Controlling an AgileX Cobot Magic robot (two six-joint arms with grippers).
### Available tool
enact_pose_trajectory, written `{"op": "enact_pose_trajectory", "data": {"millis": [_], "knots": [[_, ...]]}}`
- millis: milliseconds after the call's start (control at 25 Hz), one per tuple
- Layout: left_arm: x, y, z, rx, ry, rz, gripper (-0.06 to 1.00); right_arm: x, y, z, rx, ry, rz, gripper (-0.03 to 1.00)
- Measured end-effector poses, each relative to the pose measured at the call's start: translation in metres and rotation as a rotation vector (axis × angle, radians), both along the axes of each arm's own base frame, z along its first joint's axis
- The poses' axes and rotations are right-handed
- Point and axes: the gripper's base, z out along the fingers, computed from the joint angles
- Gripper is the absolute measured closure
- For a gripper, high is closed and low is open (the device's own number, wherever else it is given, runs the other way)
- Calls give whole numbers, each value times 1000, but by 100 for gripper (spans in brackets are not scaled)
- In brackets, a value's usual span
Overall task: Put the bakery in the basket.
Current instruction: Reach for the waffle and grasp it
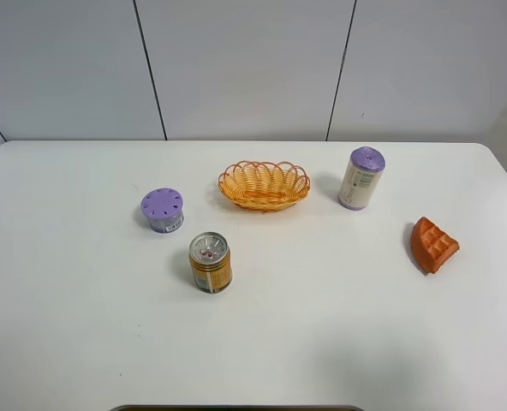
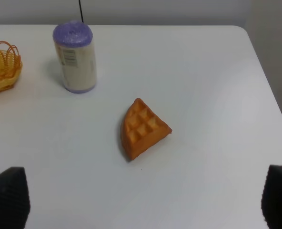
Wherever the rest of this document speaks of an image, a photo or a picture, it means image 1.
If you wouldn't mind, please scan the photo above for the orange waffle slice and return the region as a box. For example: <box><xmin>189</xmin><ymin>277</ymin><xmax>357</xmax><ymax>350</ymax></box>
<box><xmin>410</xmin><ymin>217</ymin><xmax>460</xmax><ymax>274</ymax></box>

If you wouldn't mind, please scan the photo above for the orange woven wicker basket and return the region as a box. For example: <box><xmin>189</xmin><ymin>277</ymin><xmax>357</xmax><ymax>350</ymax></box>
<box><xmin>218</xmin><ymin>161</ymin><xmax>311</xmax><ymax>212</ymax></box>

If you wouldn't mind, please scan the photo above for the orange beverage can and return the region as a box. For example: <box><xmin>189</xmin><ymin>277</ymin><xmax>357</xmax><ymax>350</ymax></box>
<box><xmin>188</xmin><ymin>232</ymin><xmax>233</xmax><ymax>294</ymax></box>

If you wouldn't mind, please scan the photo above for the purple lidded air freshener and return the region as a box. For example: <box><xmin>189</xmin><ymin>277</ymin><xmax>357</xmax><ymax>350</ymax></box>
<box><xmin>140</xmin><ymin>188</ymin><xmax>184</xmax><ymax>234</ymax></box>

